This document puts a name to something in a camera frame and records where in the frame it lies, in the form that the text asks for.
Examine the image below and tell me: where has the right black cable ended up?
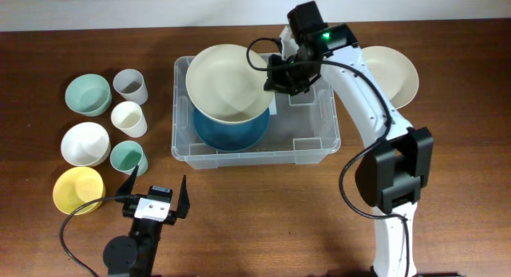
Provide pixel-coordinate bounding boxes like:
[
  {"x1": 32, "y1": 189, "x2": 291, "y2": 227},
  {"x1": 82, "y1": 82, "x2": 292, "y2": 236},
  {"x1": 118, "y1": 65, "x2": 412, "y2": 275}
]
[{"x1": 246, "y1": 37, "x2": 412, "y2": 277}]

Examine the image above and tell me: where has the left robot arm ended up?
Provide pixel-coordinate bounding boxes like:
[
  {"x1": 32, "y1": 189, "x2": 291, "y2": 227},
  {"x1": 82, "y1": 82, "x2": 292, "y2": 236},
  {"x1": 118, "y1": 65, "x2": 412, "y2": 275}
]
[{"x1": 103, "y1": 167, "x2": 190, "y2": 276}]

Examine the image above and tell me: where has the clear plastic storage bin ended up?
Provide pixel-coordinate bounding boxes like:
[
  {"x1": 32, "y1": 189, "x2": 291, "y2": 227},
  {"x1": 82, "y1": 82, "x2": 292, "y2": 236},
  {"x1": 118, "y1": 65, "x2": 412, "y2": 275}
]
[{"x1": 172, "y1": 56, "x2": 341, "y2": 169}]

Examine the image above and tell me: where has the grey cup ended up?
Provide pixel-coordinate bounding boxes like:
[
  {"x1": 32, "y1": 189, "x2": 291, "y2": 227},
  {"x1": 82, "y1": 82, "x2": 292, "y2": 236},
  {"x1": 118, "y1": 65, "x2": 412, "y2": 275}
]
[{"x1": 113, "y1": 69, "x2": 149, "y2": 105}]

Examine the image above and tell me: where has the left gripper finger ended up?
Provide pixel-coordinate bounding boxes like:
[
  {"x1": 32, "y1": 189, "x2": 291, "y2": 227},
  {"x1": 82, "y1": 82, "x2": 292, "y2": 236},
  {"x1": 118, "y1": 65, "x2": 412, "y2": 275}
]
[
  {"x1": 176, "y1": 176, "x2": 190, "y2": 219},
  {"x1": 116, "y1": 165, "x2": 139, "y2": 198}
]

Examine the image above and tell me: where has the cream large bowl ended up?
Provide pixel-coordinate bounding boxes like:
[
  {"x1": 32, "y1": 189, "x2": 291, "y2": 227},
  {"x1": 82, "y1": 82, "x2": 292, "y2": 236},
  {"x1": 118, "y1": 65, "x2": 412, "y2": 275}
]
[
  {"x1": 185, "y1": 44, "x2": 275, "y2": 125},
  {"x1": 362, "y1": 46, "x2": 419, "y2": 109}
]

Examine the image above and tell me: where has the black cable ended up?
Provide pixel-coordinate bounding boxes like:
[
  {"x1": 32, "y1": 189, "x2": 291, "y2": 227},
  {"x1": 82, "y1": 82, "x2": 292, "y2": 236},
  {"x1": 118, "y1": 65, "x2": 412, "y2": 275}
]
[
  {"x1": 59, "y1": 194, "x2": 136, "y2": 277},
  {"x1": 246, "y1": 37, "x2": 412, "y2": 277}
]

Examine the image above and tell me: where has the green small bowl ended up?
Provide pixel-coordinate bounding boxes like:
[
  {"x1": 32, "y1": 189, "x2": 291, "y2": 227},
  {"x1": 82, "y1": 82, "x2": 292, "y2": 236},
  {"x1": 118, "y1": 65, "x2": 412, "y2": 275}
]
[{"x1": 65, "y1": 73, "x2": 113, "y2": 117}]

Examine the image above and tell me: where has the white small bowl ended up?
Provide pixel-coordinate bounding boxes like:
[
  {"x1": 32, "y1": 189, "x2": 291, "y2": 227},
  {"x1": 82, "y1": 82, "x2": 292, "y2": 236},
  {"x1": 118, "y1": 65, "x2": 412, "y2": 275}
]
[{"x1": 61, "y1": 122, "x2": 111, "y2": 167}]

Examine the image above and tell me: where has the cream cup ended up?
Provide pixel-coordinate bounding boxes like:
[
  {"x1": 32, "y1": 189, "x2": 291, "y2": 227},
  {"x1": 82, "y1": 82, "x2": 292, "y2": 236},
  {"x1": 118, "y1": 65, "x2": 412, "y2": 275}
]
[{"x1": 111, "y1": 101, "x2": 148, "y2": 138}]

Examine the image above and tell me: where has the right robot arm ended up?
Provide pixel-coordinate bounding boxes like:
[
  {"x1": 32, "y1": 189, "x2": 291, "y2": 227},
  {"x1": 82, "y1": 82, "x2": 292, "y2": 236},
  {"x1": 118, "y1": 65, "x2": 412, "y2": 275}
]
[{"x1": 263, "y1": 2, "x2": 434, "y2": 276}]

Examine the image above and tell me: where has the green cup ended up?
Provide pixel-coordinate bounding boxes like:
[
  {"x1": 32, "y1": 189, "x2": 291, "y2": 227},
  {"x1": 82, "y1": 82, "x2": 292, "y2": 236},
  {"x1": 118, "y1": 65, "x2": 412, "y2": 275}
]
[{"x1": 109, "y1": 140, "x2": 149, "y2": 176}]

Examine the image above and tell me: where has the white label in bin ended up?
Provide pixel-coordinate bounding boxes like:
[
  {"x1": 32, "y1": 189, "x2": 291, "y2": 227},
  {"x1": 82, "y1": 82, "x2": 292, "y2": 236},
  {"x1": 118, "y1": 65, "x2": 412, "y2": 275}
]
[{"x1": 268, "y1": 97, "x2": 277, "y2": 115}]

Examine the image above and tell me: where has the yellow small bowl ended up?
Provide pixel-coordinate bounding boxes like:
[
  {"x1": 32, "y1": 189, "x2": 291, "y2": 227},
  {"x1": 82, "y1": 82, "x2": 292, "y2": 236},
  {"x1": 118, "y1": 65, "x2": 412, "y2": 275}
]
[{"x1": 53, "y1": 167, "x2": 106, "y2": 215}]

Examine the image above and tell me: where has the left black cable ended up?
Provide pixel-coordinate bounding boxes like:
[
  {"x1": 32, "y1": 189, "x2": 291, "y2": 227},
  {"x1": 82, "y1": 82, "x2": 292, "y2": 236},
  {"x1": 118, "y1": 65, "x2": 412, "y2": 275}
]
[{"x1": 59, "y1": 194, "x2": 136, "y2": 277}]

